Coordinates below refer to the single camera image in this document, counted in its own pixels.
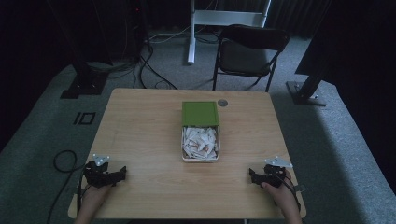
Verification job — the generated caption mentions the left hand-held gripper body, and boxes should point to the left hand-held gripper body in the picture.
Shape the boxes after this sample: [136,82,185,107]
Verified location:
[82,153,117,189]

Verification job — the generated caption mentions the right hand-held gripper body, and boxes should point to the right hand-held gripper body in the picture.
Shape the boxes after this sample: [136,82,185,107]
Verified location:
[261,156,294,189]

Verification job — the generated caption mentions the box of packets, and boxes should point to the box of packets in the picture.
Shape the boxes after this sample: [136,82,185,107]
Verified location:
[180,124,221,163]

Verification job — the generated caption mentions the green box sleeve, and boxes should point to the green box sleeve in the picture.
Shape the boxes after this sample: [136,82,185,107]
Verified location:
[181,101,220,128]

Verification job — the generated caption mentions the person's left hand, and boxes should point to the person's left hand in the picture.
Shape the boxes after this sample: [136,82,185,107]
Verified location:
[78,183,114,217]

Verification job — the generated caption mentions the person's right hand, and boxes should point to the person's right hand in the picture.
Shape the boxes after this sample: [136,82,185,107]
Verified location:
[261,171,301,216]

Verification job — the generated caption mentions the pile of white packets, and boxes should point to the pile of white packets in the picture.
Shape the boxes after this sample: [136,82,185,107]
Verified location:
[182,126,219,161]

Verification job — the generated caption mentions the black metal stand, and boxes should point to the black metal stand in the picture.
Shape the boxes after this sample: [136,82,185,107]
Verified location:
[60,60,109,100]
[286,59,328,107]

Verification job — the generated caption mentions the black folding chair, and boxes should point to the black folding chair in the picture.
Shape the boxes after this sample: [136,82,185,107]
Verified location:
[212,24,290,93]

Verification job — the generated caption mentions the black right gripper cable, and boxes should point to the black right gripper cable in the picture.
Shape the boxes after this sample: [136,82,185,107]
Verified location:
[278,172,302,213]

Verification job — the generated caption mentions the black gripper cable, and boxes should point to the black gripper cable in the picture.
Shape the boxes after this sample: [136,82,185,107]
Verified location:
[46,149,86,224]
[278,172,302,213]

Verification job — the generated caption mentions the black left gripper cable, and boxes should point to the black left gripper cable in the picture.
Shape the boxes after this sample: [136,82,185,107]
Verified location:
[46,149,86,224]

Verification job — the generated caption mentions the black floor cable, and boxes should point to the black floor cable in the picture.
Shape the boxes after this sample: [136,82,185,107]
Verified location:
[134,40,179,91]

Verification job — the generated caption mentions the white floor cable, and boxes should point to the white floor cable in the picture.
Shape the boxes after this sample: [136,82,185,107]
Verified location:
[148,24,192,45]

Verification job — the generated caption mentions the white desk frame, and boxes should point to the white desk frame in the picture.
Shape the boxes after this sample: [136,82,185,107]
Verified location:
[187,0,273,65]

